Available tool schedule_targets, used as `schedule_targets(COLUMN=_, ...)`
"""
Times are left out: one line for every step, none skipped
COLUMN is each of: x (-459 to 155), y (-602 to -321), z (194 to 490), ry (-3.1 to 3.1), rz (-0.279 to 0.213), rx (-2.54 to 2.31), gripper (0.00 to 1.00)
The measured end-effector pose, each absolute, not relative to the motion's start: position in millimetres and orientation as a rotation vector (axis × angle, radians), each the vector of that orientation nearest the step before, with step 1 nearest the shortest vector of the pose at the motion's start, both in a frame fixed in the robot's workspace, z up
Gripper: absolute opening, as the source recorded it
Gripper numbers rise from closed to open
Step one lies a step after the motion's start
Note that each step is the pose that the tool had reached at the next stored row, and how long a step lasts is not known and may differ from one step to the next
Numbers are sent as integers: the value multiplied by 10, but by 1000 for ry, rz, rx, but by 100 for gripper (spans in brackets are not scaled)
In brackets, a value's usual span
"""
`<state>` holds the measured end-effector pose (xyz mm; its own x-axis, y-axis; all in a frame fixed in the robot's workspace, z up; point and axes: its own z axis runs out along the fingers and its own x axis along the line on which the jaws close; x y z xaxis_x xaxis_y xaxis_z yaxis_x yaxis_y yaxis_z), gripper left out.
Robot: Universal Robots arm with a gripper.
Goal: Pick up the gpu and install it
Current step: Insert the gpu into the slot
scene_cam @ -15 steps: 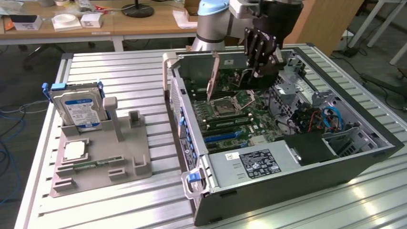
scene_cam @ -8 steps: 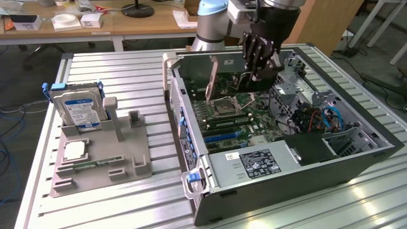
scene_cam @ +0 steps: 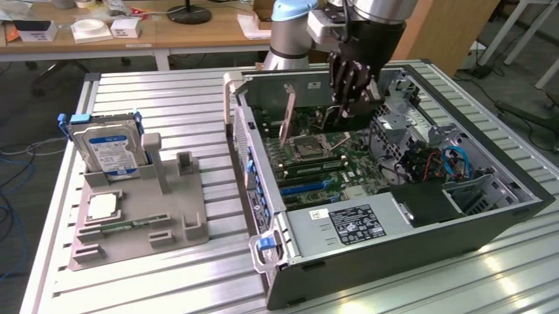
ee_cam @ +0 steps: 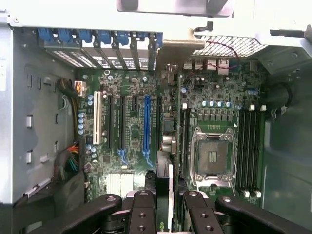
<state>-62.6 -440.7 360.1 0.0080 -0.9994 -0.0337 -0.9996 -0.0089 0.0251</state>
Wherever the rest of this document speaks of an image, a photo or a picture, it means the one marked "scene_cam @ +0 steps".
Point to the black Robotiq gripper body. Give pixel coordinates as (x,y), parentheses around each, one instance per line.
(372,39)

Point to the black graphics card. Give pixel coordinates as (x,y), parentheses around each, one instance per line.
(289,114)

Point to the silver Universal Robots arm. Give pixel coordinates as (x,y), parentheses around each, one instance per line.
(283,42)

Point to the metal disk bay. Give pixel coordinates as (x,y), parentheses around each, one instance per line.
(402,131)

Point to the metal socket cover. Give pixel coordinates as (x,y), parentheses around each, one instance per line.
(344,140)

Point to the wooden cabinet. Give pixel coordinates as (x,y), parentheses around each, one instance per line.
(458,32)

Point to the black RAM slot bank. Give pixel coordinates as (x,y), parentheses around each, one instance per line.
(271,129)

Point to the CPU socket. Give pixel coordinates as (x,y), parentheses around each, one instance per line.
(308,147)

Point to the white paper stack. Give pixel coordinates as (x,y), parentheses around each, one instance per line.
(251,29)

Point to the green motherboard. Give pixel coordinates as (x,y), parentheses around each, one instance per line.
(350,170)

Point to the cardboard box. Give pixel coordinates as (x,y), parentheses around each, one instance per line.
(262,10)

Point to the black floor adapter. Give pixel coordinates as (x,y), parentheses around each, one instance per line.
(481,72)

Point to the installed RAM stick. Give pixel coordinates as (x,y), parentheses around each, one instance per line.
(314,168)

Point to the small silver heat sink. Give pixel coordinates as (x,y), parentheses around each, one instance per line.
(354,193)

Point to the blue expansion slot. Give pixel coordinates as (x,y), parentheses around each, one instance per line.
(306,187)

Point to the wooden desk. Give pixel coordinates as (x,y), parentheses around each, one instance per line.
(197,36)

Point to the black lamp base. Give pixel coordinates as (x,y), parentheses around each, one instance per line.
(189,14)

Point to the black stand foot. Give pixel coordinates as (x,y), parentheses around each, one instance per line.
(529,112)

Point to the grey power supply unit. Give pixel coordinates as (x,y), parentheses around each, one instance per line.
(314,229)

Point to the red packet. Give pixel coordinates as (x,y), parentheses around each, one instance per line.
(139,13)

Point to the small white box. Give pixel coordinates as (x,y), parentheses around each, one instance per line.
(126,28)

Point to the open black PC case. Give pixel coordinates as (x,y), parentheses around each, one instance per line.
(393,261)

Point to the clear plastic packets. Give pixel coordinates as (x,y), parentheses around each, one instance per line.
(118,6)

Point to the hard disk blue label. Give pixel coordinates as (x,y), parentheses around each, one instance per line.
(110,153)

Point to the grey parts rack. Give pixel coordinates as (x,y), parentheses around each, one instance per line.
(145,202)

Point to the white square holder with bowl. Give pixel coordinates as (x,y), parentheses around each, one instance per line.
(90,31)

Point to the blue disk caddy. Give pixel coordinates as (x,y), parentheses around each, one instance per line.
(79,118)

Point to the black office chair base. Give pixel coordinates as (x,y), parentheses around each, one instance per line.
(57,70)

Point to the green RAM stick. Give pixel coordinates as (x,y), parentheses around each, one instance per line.
(131,225)

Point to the grey cup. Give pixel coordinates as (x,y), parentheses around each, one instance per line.
(65,3)

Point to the silver CPU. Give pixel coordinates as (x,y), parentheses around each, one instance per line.
(103,207)

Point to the white box black lid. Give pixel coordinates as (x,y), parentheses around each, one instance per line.
(35,32)

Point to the orange item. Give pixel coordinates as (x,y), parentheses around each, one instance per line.
(13,36)

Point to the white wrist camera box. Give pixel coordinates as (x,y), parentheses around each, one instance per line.
(321,26)

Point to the white table frame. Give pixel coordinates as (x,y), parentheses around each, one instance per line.
(525,32)

